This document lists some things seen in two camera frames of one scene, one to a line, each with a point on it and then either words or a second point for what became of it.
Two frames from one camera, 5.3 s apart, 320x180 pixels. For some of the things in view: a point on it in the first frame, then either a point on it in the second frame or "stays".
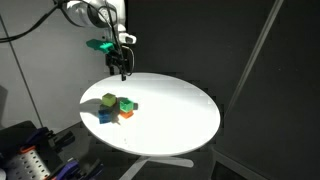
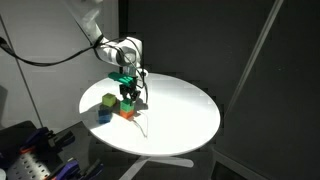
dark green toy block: (126, 105) stays
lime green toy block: (109, 99) stays
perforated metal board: (28, 165) stays
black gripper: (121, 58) to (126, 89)
